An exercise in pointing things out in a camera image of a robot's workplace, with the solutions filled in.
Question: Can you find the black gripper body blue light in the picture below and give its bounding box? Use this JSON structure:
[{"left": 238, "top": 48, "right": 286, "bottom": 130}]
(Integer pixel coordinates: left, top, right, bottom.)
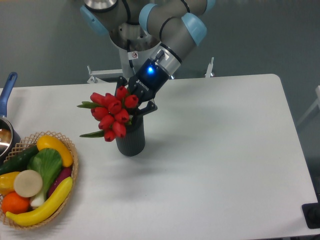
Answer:
[{"left": 128, "top": 58, "right": 169, "bottom": 104}]

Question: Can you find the beige round slice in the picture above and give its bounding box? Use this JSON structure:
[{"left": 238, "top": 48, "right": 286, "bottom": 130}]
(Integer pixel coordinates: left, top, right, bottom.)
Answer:
[{"left": 13, "top": 170, "right": 43, "bottom": 198}]

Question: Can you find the purple sweet potato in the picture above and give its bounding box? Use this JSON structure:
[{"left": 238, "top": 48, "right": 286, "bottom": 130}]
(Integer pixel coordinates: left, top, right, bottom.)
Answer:
[{"left": 47, "top": 167, "right": 72, "bottom": 198}]

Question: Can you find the woven wicker basket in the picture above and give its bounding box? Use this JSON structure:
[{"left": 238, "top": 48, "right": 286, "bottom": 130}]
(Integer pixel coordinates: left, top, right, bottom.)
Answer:
[{"left": 0, "top": 131, "right": 79, "bottom": 230}]

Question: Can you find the red tulip bouquet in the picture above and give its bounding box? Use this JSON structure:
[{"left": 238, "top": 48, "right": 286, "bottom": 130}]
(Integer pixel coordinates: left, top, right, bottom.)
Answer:
[{"left": 78, "top": 86, "right": 139, "bottom": 142}]

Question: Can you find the black cable on pedestal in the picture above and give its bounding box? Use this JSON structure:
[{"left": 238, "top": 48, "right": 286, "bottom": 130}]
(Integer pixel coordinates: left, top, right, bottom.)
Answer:
[{"left": 126, "top": 39, "right": 139, "bottom": 78}]

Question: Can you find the dark grey ribbed vase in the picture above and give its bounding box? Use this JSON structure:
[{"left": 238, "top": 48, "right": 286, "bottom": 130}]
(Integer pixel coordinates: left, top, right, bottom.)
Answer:
[{"left": 115, "top": 116, "right": 146, "bottom": 157}]

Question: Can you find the black device at edge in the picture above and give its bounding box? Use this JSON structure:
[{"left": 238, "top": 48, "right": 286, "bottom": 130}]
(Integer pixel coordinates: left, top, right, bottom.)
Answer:
[{"left": 301, "top": 203, "right": 320, "bottom": 229}]

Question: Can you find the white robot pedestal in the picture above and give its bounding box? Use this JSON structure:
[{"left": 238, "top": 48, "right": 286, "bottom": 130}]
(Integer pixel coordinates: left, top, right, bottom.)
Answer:
[{"left": 88, "top": 14, "right": 207, "bottom": 79}]

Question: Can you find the blue handled saucepan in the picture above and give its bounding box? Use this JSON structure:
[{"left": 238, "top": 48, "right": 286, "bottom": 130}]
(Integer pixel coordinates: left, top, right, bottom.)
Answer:
[{"left": 0, "top": 72, "right": 21, "bottom": 165}]

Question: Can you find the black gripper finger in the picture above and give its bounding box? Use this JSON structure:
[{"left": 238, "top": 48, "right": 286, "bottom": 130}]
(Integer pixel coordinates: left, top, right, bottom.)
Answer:
[
  {"left": 115, "top": 76, "right": 129, "bottom": 97},
  {"left": 131, "top": 100, "right": 158, "bottom": 124}
]

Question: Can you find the yellow bell pepper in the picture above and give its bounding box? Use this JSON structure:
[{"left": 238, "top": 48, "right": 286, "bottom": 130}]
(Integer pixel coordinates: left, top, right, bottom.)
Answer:
[{"left": 0, "top": 171, "right": 20, "bottom": 196}]

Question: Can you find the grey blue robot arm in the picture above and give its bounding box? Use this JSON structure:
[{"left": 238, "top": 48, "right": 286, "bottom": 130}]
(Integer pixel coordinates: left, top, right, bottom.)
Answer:
[{"left": 80, "top": 0, "right": 215, "bottom": 118}]

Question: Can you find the orange fruit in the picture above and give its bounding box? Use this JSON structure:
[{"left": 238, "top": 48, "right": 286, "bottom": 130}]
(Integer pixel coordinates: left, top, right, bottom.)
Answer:
[{"left": 1, "top": 192, "right": 30, "bottom": 214}]

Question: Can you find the dark green cucumber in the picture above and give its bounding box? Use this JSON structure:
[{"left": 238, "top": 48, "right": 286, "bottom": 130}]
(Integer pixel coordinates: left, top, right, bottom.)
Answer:
[{"left": 0, "top": 145, "right": 39, "bottom": 175}]

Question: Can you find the short yellow squash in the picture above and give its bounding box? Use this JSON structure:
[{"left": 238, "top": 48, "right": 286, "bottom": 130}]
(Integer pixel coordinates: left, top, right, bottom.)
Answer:
[{"left": 36, "top": 135, "right": 74, "bottom": 167}]

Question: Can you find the long yellow squash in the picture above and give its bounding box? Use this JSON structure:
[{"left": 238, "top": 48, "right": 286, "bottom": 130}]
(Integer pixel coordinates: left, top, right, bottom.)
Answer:
[{"left": 5, "top": 176, "right": 73, "bottom": 227}]

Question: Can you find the white furniture frame right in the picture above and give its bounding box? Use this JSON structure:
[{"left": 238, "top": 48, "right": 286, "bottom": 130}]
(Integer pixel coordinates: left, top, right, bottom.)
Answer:
[{"left": 296, "top": 85, "right": 320, "bottom": 131}]

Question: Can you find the green bok choy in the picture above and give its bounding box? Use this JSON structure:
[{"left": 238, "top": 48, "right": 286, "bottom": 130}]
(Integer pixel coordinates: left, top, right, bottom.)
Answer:
[{"left": 27, "top": 148, "right": 62, "bottom": 209}]

